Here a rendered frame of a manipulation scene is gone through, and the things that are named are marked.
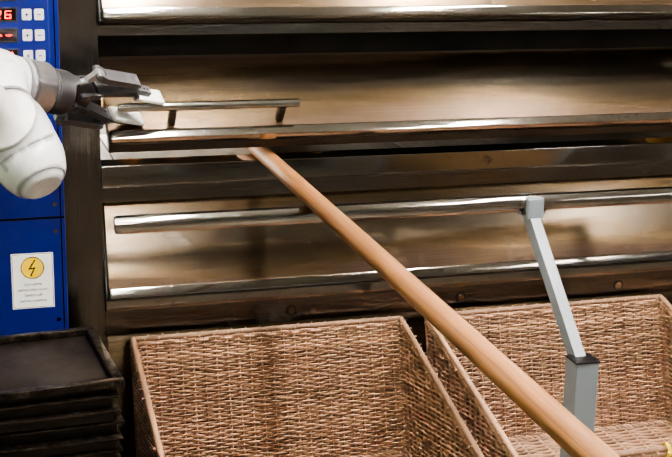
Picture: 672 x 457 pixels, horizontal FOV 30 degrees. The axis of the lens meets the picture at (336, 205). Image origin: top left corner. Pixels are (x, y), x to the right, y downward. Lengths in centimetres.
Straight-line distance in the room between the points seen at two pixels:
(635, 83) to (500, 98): 31
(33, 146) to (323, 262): 80
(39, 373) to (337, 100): 75
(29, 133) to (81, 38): 48
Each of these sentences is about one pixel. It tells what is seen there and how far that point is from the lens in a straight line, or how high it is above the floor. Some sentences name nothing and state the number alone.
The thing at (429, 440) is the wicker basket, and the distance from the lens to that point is 244.
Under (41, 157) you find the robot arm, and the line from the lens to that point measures 187.
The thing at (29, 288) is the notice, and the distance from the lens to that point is 237.
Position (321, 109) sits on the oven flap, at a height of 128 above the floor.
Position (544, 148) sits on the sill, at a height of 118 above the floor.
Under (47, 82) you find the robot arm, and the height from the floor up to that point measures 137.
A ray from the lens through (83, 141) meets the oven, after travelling 234.
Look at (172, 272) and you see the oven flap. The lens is 241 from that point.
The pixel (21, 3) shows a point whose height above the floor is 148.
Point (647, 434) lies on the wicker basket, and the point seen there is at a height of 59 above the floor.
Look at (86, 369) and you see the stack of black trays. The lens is 215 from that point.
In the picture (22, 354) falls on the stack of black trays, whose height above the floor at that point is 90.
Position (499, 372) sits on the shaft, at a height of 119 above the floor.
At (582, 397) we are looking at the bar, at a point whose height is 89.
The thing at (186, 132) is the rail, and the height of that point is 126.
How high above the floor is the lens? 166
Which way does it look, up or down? 14 degrees down
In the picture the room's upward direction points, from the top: 1 degrees clockwise
